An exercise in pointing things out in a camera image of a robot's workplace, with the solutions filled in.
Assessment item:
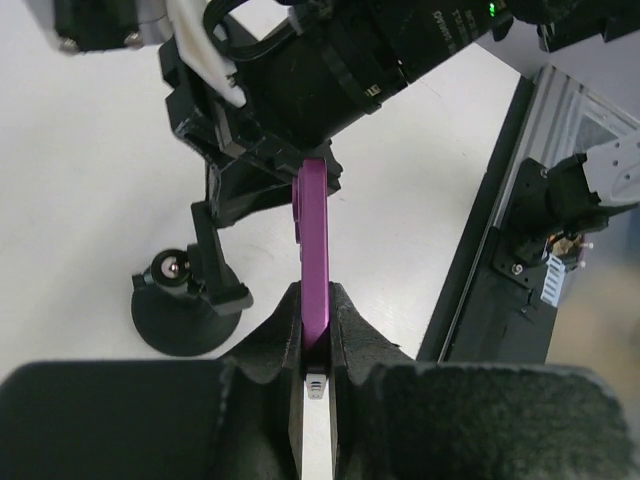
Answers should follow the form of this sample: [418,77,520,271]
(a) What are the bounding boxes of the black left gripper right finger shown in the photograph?
[330,283,639,479]

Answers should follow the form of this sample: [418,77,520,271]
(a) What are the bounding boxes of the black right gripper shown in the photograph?
[159,39,342,228]

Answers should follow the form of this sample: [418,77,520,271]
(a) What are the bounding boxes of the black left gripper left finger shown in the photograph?
[1,284,303,479]

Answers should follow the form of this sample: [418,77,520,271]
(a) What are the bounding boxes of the purple smartphone black screen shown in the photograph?
[292,158,329,358]

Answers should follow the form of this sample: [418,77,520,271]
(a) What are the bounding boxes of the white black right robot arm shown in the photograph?
[159,1,639,228]

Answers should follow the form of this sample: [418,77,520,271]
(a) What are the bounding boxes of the black phone stand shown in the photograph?
[131,201,253,357]

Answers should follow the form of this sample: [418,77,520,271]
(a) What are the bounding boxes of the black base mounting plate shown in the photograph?
[415,74,609,366]

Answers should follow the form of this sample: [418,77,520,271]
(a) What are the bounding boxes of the white right cable duct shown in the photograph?
[540,253,579,308]

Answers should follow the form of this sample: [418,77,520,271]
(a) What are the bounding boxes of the aluminium extrusion rail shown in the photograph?
[417,65,639,364]

